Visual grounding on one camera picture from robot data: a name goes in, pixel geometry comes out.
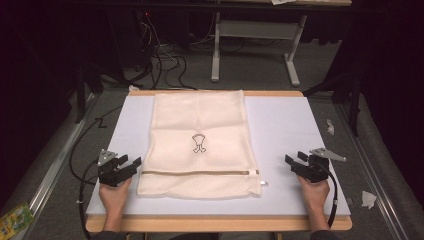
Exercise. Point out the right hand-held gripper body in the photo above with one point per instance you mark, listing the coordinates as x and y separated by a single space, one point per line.
315 170

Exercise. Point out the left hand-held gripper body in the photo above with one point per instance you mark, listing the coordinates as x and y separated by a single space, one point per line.
111 175

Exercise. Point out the cream mesh laundry bag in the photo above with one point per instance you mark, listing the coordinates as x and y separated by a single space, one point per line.
200 143

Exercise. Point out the person's left hand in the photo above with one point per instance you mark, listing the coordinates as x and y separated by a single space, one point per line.
113 198

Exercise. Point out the person's right hand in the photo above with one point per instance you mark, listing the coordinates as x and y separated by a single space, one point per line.
313 195

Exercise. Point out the white table mat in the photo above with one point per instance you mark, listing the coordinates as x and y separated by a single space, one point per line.
283 133

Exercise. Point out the small crumpled paper scrap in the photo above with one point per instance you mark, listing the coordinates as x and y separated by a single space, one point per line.
330 126

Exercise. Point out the large crumpled paper scrap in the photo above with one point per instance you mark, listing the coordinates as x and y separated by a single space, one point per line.
368 199

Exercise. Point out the white scrap at table corner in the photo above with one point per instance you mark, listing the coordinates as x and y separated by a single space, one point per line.
133 88

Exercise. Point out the black stand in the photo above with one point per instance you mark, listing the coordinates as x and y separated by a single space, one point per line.
85 90
346 96

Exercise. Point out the white work board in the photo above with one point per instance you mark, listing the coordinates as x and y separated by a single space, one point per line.
216 223

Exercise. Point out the green printed packet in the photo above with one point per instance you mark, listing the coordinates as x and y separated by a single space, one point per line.
15 220

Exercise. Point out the white paper sheet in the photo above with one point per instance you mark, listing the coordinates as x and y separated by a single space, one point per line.
283 1

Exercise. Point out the metal floor rail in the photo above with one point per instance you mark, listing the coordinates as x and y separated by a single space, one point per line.
56 166
370 173

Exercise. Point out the white metal desk frame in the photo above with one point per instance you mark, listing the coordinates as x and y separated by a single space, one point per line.
256 30

